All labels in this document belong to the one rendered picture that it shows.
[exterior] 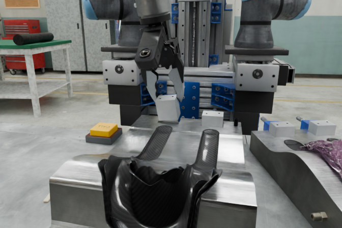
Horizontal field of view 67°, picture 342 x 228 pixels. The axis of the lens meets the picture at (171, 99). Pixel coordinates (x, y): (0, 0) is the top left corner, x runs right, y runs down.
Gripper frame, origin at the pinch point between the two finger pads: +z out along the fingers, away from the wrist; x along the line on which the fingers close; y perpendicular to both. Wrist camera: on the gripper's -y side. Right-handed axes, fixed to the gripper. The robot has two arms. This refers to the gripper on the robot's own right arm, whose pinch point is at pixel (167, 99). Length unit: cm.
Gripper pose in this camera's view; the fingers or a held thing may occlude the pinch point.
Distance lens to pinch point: 64.2
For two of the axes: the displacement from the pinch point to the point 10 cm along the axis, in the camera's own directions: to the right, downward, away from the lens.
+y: 2.1, -4.0, 8.9
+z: 1.6, 9.1, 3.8
